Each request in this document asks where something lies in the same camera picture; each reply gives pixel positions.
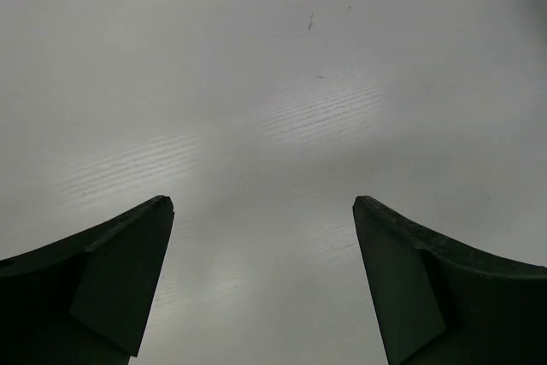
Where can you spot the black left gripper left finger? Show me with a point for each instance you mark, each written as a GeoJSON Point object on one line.
{"type": "Point", "coordinates": [86, 298]}

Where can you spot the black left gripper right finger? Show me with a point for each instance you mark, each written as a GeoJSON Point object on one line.
{"type": "Point", "coordinates": [440, 301]}

